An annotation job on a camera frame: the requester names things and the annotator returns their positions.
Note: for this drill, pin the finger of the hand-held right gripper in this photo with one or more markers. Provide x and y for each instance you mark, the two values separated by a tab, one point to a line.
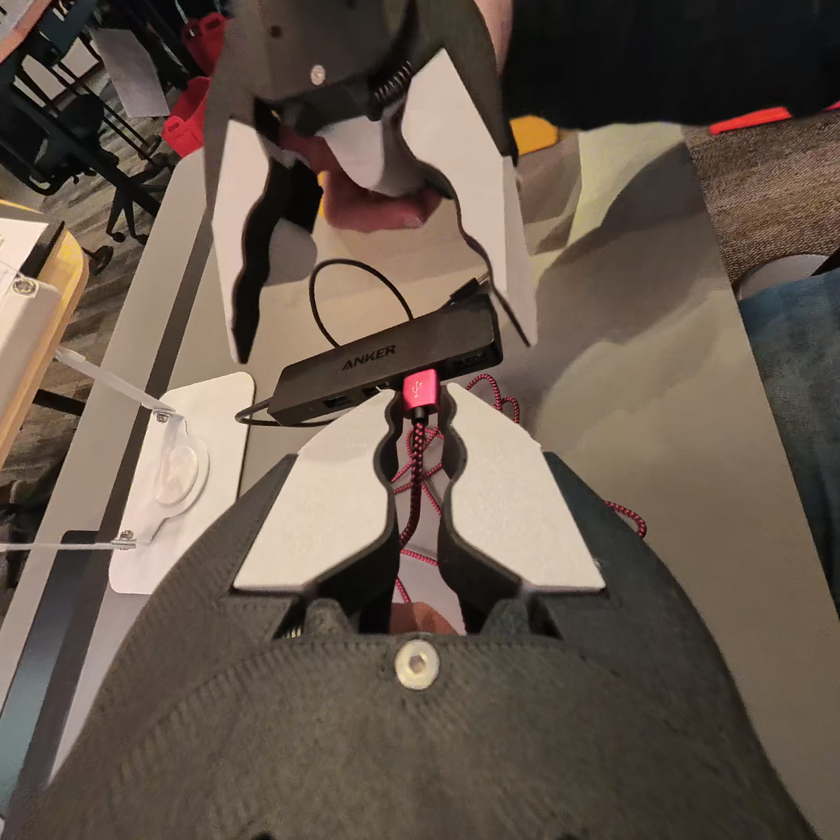
485	197
229	249

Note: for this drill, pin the person's right forearm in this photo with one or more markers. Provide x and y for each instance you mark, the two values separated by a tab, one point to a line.
656	59

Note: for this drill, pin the person's right hand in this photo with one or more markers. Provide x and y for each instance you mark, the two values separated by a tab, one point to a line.
374	210

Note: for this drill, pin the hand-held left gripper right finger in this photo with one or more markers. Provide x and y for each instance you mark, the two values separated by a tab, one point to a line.
518	512

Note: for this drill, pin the orange traffic cone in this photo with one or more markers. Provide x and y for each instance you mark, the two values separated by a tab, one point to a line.
751	119

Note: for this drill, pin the yellow plastic bin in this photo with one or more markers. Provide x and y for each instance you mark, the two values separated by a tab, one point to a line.
535	134

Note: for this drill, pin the black usb hub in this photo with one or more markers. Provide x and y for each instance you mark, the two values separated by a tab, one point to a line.
367	367

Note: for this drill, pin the white and wooden panel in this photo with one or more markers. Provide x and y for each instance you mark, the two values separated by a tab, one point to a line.
19	328

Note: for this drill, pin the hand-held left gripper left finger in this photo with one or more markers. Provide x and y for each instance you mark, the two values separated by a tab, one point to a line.
315	512

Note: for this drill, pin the person's blue jeans legs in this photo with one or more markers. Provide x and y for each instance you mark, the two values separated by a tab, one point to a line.
800	394

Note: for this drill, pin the red plastic container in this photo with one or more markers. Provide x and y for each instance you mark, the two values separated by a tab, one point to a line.
203	39
187	118

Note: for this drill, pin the pale paper sheet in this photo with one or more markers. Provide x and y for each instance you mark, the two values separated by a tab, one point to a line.
131	72

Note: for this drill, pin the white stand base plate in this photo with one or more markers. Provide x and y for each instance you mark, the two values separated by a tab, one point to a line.
216	407

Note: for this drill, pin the person's left hand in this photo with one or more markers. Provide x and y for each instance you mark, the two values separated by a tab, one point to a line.
420	620

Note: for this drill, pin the black office chair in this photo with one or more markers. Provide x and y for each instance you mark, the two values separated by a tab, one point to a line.
65	131

